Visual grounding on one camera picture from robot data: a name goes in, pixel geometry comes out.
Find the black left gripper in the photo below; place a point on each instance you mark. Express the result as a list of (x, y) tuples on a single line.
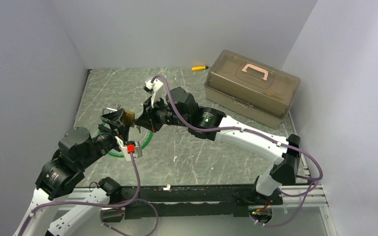
[(116, 119)]

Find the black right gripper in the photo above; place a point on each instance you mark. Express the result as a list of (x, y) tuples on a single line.
[(146, 120)]

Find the silver key bunch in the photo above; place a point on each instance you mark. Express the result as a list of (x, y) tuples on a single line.
[(110, 110)]

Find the green cable lock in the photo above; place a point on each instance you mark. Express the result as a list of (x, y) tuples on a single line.
[(145, 144)]

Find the brass padlock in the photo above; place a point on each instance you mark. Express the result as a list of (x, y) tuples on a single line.
[(128, 118)]

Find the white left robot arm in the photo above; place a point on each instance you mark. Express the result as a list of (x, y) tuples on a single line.
[(49, 213)]

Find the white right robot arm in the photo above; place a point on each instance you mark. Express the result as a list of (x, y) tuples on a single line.
[(212, 124)]

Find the yellow screwdriver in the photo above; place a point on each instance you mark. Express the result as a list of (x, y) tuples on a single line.
[(199, 68)]

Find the translucent brown toolbox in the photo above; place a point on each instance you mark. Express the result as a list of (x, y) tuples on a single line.
[(250, 88)]

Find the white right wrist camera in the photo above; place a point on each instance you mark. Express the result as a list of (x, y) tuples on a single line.
[(155, 88)]

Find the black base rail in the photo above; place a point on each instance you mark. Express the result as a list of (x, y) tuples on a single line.
[(237, 200)]

